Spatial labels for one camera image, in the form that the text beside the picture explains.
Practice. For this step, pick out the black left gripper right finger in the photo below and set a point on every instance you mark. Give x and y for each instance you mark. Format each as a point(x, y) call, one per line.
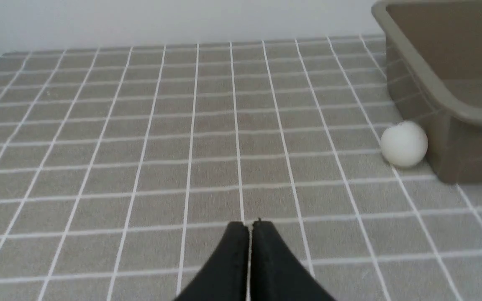
point(276, 274)

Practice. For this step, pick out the olive green plastic bin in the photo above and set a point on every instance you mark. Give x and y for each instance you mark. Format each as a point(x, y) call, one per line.
point(434, 77)

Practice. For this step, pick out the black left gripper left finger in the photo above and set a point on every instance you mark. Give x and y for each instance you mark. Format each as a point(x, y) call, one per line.
point(224, 275)

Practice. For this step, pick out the grey checkered tablecloth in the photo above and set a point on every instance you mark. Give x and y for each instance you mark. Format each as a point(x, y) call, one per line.
point(120, 169)

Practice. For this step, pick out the white ping-pong ball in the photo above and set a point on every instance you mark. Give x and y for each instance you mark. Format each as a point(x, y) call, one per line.
point(404, 145)

